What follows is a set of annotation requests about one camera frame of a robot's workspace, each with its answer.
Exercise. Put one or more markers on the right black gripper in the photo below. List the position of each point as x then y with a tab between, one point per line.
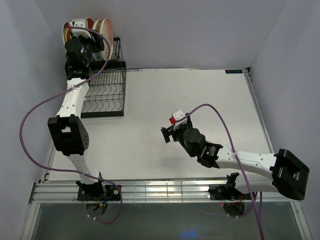
170	131

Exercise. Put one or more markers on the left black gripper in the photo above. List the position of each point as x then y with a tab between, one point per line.
98	46

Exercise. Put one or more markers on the cream blue plate with sprig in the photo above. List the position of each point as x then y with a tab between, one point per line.
96	26

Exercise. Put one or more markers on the white plate green maroon rim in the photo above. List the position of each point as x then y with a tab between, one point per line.
65	26

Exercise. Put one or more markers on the red plate blue flower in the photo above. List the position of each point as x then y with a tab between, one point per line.
90	22

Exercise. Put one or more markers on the cream pink plate with sprig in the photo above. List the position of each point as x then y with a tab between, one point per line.
106	29

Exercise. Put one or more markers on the round orange woven plate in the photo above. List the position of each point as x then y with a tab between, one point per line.
68	35

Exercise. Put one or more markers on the square orange woven plate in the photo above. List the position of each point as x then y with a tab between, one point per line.
74	20

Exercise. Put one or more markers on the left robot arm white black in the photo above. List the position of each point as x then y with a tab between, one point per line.
68	133

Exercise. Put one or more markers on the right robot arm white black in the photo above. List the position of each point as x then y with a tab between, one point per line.
280	172

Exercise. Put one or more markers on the blue label sticker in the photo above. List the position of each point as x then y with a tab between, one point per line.
233	71

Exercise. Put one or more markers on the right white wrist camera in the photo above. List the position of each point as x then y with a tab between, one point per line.
177	119

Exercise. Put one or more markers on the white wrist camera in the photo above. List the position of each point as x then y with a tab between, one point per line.
177	119
80	29

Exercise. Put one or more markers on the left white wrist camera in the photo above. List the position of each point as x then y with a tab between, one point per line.
80	29

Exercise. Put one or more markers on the black wire dish rack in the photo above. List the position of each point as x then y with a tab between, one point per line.
107	86

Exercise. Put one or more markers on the aluminium front rail frame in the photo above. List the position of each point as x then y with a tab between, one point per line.
133	192

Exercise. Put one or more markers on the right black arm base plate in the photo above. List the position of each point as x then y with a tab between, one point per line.
221	192

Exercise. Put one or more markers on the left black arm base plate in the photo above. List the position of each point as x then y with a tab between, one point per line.
100	193

